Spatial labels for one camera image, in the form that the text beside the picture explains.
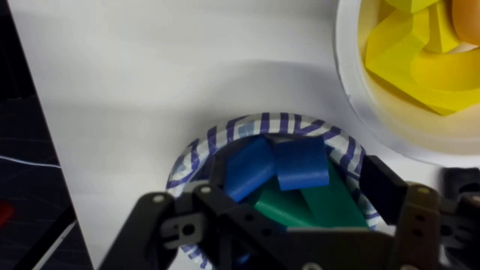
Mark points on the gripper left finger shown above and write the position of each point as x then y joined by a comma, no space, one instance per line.
150,228

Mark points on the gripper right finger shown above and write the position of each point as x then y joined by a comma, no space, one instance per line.
416,217

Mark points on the green block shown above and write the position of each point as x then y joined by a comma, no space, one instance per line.
337,202
285,208

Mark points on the white paper plate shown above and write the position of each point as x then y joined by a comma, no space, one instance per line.
375,123

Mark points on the blue block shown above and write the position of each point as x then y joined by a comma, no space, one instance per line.
247,168
302,165

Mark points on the blue striped paper plate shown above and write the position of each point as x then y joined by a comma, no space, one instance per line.
262,123

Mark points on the yellow block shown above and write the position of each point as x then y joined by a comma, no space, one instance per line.
410,3
397,56
444,30

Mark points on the orange block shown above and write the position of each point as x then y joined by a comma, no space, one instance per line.
468,18

